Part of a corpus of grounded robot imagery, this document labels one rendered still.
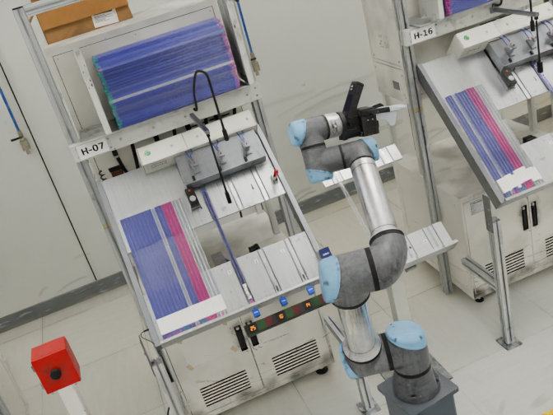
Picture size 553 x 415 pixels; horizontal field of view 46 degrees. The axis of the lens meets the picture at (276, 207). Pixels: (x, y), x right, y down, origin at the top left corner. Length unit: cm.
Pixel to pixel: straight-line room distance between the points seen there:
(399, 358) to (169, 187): 116
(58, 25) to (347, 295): 169
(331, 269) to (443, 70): 153
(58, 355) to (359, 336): 116
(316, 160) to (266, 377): 137
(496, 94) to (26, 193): 273
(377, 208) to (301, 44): 262
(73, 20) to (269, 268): 126
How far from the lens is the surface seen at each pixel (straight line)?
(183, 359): 285
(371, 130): 201
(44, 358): 255
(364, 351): 197
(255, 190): 260
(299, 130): 190
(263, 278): 247
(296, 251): 251
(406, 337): 202
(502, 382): 298
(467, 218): 310
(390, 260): 168
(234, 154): 261
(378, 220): 176
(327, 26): 435
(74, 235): 432
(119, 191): 266
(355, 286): 168
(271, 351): 295
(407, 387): 211
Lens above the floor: 203
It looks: 25 degrees down
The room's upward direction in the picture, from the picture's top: 16 degrees counter-clockwise
